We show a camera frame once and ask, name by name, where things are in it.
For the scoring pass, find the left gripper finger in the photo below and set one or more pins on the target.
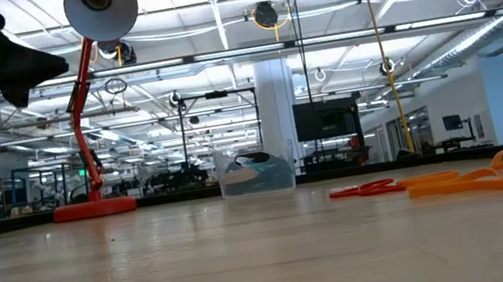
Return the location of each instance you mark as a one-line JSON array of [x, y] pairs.
[[26, 79], [28, 57]]

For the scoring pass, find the clear plastic bin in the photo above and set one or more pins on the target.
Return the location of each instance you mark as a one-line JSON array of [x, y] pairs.
[[283, 146]]

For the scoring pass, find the red rubber band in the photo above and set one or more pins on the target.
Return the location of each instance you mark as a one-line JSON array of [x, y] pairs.
[[346, 193]]

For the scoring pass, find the long ceiling light strip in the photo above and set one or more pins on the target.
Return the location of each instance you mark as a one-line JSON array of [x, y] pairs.
[[143, 67]]

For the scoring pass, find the white building column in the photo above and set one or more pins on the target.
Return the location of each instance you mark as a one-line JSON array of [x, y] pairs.
[[275, 97]]

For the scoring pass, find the black monitor on stand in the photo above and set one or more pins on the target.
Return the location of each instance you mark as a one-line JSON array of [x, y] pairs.
[[326, 119]]

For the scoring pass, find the red desk lamp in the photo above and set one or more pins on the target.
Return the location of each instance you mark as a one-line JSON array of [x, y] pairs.
[[95, 208]]

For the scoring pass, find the black background robot station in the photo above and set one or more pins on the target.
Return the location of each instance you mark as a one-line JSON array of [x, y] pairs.
[[176, 179]]

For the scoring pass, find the small desk monitor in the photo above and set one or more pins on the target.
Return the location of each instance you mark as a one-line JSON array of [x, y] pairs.
[[452, 122]]

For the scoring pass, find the black camera rig frame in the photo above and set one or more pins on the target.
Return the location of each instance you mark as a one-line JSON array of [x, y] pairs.
[[216, 94]]

